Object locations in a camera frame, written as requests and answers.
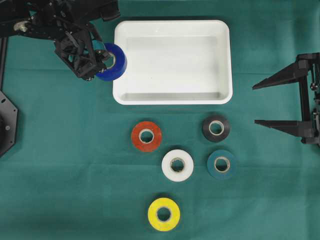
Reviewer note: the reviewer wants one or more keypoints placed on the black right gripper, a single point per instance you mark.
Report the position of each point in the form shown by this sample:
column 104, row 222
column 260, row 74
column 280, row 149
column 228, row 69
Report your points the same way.
column 305, row 71

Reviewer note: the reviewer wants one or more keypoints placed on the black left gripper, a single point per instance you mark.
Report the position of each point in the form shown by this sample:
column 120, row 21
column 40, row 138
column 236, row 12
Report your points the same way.
column 82, row 51

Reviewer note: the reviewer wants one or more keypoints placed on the blue tape roll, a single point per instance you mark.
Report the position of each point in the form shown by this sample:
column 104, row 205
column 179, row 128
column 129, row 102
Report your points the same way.
column 119, row 66

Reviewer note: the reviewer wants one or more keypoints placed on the white tape roll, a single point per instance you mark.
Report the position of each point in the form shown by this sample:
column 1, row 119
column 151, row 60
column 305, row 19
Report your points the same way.
column 185, row 158

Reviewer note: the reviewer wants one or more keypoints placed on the yellow tape roll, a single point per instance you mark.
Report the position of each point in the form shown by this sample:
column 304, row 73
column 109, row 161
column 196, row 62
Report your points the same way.
column 171, row 222

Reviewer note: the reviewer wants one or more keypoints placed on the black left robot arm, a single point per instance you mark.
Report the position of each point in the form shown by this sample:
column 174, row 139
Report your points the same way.
column 68, row 24

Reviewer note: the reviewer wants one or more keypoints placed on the black tape roll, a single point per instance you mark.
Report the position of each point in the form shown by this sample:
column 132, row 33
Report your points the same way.
column 215, row 128

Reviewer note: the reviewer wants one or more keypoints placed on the red tape roll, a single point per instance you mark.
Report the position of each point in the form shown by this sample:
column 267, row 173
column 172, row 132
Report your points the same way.
column 146, row 126

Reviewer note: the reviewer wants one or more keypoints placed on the dark teal tape roll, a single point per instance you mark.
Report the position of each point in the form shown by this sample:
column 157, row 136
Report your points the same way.
column 222, row 164

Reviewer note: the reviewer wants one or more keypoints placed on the white plastic tray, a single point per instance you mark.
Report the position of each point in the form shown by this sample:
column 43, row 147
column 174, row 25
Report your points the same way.
column 174, row 62

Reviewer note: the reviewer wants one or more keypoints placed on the black aluminium frame rail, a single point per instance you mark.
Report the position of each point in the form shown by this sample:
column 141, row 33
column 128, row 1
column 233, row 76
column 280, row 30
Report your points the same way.
column 3, row 52

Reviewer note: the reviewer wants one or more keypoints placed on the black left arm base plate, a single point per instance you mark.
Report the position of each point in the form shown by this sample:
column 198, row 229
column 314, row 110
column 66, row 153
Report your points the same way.
column 8, row 123

